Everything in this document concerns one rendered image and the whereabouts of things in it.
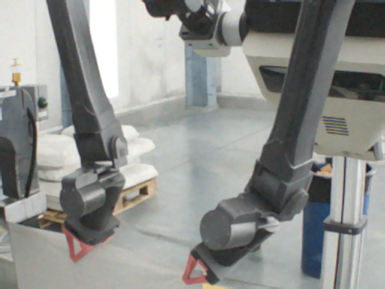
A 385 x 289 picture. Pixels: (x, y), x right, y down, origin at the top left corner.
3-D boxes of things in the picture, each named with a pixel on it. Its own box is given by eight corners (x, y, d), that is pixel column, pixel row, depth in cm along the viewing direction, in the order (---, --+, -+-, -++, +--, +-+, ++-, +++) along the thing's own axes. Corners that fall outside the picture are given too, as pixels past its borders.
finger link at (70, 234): (53, 253, 102) (65, 217, 98) (76, 241, 108) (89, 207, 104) (77, 275, 100) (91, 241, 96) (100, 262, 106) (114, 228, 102)
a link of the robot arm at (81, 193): (126, 132, 94) (89, 134, 98) (83, 147, 84) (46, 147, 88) (135, 200, 96) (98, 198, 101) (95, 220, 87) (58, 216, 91)
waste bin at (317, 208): (374, 256, 337) (383, 160, 320) (356, 289, 294) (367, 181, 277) (309, 247, 361) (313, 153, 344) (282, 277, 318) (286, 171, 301)
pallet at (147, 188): (161, 193, 489) (160, 177, 485) (69, 238, 387) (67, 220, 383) (87, 182, 531) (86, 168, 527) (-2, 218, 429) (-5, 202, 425)
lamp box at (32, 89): (49, 119, 131) (47, 83, 128) (36, 122, 127) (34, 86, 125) (29, 118, 134) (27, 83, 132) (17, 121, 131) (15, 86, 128)
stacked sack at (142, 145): (159, 152, 483) (159, 135, 479) (112, 170, 427) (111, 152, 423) (119, 148, 505) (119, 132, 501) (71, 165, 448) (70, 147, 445)
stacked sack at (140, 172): (162, 179, 489) (161, 162, 485) (116, 199, 434) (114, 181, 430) (122, 174, 510) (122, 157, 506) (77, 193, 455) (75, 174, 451)
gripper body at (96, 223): (61, 225, 98) (71, 194, 94) (94, 208, 106) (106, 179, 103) (86, 247, 96) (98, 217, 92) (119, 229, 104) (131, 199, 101)
